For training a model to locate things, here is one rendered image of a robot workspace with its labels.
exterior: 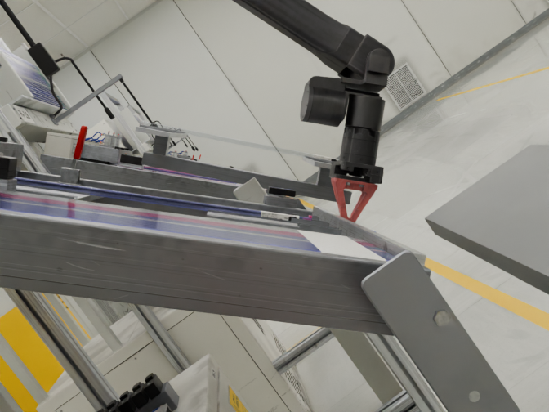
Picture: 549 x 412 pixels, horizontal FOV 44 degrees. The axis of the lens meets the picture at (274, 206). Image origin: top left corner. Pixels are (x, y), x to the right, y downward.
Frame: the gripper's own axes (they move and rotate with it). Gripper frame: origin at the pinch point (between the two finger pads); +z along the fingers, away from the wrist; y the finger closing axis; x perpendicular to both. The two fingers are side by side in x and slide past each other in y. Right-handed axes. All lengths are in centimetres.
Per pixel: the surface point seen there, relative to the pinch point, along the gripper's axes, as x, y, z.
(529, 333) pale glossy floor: 72, -80, 28
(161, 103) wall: -113, -759, -74
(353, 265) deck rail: -8.2, 48.4, 1.1
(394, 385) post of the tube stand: 26, -48, 39
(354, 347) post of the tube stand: 15, -48, 31
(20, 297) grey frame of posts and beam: -54, -21, 24
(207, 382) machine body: -18.1, -4.7, 29.7
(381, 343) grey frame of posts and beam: 14.4, -22.0, 23.5
